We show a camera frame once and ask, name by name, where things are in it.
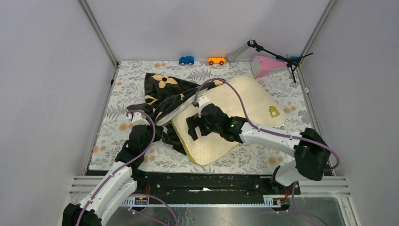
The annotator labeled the black floral plush pillowcase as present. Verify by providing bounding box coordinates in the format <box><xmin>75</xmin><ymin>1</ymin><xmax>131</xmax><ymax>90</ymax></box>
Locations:
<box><xmin>126</xmin><ymin>73</ymin><xmax>225</xmax><ymax>156</ymax></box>

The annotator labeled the white quilted pillow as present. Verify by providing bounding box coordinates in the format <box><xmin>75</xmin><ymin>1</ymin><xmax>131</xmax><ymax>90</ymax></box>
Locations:
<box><xmin>172</xmin><ymin>75</ymin><xmax>286</xmax><ymax>165</ymax></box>

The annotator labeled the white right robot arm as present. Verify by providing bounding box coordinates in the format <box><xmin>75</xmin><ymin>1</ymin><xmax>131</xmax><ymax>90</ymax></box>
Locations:
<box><xmin>186</xmin><ymin>104</ymin><xmax>330</xmax><ymax>194</ymax></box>

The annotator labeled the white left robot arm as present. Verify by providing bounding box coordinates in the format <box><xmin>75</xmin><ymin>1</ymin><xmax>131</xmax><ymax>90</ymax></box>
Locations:
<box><xmin>61</xmin><ymin>125</ymin><xmax>156</xmax><ymax>226</ymax></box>

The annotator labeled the yellow patch on pillow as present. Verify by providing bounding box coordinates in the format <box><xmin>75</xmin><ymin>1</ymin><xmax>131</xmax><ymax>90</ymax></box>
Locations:
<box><xmin>268</xmin><ymin>106</ymin><xmax>280</xmax><ymax>118</ymax></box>

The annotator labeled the floral patterned table mat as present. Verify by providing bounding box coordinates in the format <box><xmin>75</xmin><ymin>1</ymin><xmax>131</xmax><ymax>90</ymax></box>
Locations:
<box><xmin>87</xmin><ymin>61</ymin><xmax>316</xmax><ymax>175</ymax></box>

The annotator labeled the orange toy car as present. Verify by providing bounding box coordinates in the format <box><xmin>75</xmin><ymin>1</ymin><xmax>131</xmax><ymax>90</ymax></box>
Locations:
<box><xmin>207</xmin><ymin>57</ymin><xmax>226</xmax><ymax>65</ymax></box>

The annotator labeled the blue toy car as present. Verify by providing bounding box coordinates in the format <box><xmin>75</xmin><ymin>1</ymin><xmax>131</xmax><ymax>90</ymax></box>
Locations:
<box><xmin>179</xmin><ymin>56</ymin><xmax>195</xmax><ymax>65</ymax></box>

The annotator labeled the grey metal cylinder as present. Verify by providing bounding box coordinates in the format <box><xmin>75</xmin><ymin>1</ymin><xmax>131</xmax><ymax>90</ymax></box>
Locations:
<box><xmin>226</xmin><ymin>42</ymin><xmax>250</xmax><ymax>62</ymax></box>

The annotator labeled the pink and white iron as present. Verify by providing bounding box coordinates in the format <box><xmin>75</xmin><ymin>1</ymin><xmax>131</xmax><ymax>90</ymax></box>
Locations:
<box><xmin>250</xmin><ymin>56</ymin><xmax>287</xmax><ymax>79</ymax></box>

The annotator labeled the black tripod stand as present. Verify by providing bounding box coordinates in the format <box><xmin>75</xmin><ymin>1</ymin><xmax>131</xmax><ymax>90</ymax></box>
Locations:
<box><xmin>247</xmin><ymin>40</ymin><xmax>314</xmax><ymax>83</ymax></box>

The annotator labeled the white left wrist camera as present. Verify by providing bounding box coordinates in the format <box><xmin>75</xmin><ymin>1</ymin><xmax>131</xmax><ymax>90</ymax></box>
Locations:
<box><xmin>127</xmin><ymin>112</ymin><xmax>150</xmax><ymax>126</ymax></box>

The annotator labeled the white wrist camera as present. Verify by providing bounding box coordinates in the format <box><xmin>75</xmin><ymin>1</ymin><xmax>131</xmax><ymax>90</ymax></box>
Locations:
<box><xmin>192</xmin><ymin>96</ymin><xmax>211</xmax><ymax>111</ymax></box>
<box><xmin>127</xmin><ymin>112</ymin><xmax>150</xmax><ymax>126</ymax></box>

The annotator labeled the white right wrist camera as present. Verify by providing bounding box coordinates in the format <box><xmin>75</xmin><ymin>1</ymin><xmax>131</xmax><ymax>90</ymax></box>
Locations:
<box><xmin>192</xmin><ymin>96</ymin><xmax>211</xmax><ymax>111</ymax></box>

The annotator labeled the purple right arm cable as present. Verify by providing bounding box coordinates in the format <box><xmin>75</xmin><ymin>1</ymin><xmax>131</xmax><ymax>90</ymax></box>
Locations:
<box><xmin>193</xmin><ymin>78</ymin><xmax>340</xmax><ymax>172</ymax></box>

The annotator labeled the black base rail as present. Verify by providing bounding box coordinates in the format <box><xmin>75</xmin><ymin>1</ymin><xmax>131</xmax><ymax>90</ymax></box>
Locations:
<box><xmin>133</xmin><ymin>172</ymin><xmax>300</xmax><ymax>206</ymax></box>

